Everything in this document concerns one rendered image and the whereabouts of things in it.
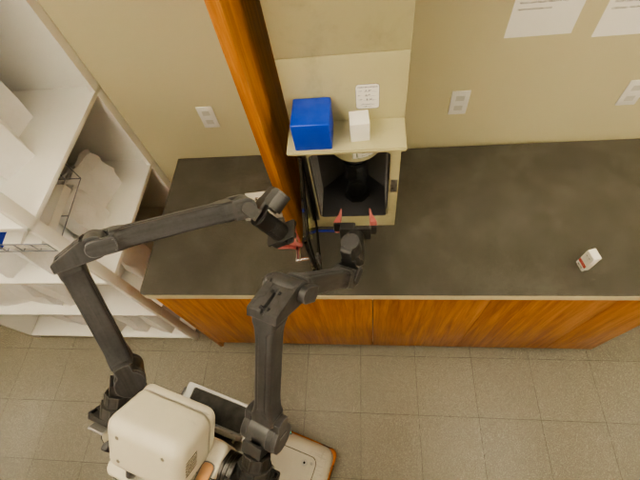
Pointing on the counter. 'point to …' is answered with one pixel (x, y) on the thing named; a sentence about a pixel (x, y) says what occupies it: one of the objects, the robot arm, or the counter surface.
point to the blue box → (311, 124)
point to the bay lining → (327, 171)
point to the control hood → (392, 136)
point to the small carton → (359, 126)
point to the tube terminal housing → (341, 70)
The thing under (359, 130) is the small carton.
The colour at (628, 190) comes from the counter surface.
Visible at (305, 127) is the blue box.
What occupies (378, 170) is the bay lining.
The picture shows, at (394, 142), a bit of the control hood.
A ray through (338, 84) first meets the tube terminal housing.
